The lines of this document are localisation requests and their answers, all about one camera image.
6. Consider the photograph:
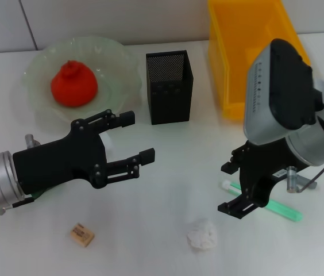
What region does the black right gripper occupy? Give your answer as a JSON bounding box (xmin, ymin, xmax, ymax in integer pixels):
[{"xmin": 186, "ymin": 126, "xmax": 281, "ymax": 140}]
[{"xmin": 217, "ymin": 137, "xmax": 307, "ymax": 220}]

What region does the yellow plastic bin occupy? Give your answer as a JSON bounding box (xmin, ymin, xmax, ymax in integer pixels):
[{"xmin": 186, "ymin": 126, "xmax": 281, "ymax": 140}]
[{"xmin": 207, "ymin": 0, "xmax": 312, "ymax": 120}]

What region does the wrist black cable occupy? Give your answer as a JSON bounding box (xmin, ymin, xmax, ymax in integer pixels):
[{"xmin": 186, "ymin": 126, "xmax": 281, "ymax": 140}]
[
  {"xmin": 0, "ymin": 196, "xmax": 36, "ymax": 216},
  {"xmin": 296, "ymin": 151, "xmax": 324, "ymax": 192}
]

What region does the grey marker pen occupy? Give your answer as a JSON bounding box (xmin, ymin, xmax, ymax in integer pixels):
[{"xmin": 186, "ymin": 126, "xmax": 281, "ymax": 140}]
[{"xmin": 296, "ymin": 174, "xmax": 318, "ymax": 191}]

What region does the wrist silver connector plug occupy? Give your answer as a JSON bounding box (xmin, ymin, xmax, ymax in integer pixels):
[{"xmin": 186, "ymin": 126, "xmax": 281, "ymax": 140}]
[
  {"xmin": 286, "ymin": 166, "xmax": 300, "ymax": 193},
  {"xmin": 24, "ymin": 133, "xmax": 43, "ymax": 149}
]

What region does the pale green glass fruit plate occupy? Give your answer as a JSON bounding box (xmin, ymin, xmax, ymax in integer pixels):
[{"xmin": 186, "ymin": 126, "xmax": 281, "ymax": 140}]
[{"xmin": 23, "ymin": 35, "xmax": 141, "ymax": 125}]

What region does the mint green pen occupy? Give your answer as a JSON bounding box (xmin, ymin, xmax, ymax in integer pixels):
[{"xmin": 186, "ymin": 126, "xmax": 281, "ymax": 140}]
[{"xmin": 221, "ymin": 179, "xmax": 304, "ymax": 223}]

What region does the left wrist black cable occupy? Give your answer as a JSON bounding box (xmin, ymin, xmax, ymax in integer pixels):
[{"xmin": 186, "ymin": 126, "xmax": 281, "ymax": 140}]
[{"xmin": 0, "ymin": 196, "xmax": 36, "ymax": 216}]

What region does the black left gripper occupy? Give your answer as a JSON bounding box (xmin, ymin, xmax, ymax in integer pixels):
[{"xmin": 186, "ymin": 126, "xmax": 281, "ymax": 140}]
[{"xmin": 12, "ymin": 109, "xmax": 156, "ymax": 194}]

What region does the red-orange fruit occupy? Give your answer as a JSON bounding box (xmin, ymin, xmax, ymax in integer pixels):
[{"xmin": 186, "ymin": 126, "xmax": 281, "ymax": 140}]
[{"xmin": 50, "ymin": 59, "xmax": 99, "ymax": 108}]

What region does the left wrist silver connector plug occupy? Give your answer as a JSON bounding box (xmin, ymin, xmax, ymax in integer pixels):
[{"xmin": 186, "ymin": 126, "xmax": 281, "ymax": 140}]
[{"xmin": 24, "ymin": 133, "xmax": 43, "ymax": 149}]

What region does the tan rectangular eraser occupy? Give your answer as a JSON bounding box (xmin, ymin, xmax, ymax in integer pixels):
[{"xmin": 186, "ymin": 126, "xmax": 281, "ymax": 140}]
[{"xmin": 65, "ymin": 221, "xmax": 96, "ymax": 248}]

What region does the right wrist silver connector plug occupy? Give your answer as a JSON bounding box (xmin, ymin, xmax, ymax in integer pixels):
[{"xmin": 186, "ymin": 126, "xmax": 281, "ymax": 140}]
[{"xmin": 286, "ymin": 166, "xmax": 300, "ymax": 193}]

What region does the black mesh pen holder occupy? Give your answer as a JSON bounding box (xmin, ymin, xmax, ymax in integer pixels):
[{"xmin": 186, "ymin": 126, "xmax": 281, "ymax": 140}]
[{"xmin": 145, "ymin": 49, "xmax": 195, "ymax": 125}]

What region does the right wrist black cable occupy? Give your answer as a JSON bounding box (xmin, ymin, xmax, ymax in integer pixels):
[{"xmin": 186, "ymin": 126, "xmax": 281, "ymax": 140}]
[{"xmin": 296, "ymin": 151, "xmax": 324, "ymax": 192}]

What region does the white paper ball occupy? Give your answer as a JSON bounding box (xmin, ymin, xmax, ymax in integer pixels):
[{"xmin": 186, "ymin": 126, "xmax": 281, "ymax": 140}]
[{"xmin": 186, "ymin": 218, "xmax": 219, "ymax": 251}]

